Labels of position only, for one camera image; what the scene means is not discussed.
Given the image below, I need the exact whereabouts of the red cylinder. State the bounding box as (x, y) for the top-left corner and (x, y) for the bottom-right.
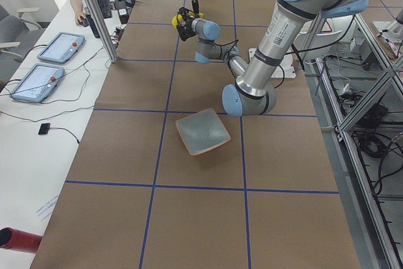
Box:
(1, 227), (42, 253)

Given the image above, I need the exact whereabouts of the lower blue teach pendant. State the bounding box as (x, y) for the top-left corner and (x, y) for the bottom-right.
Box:
(10, 63), (65, 103)

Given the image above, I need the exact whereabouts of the black keyboard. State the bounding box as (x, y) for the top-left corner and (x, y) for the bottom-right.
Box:
(96, 0), (112, 19)

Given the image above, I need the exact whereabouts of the aluminium frame post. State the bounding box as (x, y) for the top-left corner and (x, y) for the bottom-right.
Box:
(85, 0), (117, 63)

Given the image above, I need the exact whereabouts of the upper blue teach pendant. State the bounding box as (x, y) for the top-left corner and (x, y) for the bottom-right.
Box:
(37, 32), (86, 64)

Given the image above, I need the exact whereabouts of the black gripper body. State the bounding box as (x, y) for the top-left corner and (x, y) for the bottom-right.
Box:
(176, 7), (196, 42)

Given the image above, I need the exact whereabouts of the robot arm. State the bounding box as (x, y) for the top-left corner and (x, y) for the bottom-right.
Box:
(172, 0), (369, 117)

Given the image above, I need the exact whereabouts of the grey square plate orange rim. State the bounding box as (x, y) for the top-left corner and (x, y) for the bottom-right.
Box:
(176, 108), (231, 156)

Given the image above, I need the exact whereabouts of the blue teach pendant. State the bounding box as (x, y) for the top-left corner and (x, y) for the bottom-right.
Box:
(10, 63), (65, 103)
(37, 32), (86, 64)

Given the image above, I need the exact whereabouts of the black bottle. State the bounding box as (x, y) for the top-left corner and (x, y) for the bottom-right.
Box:
(86, 14), (100, 38)

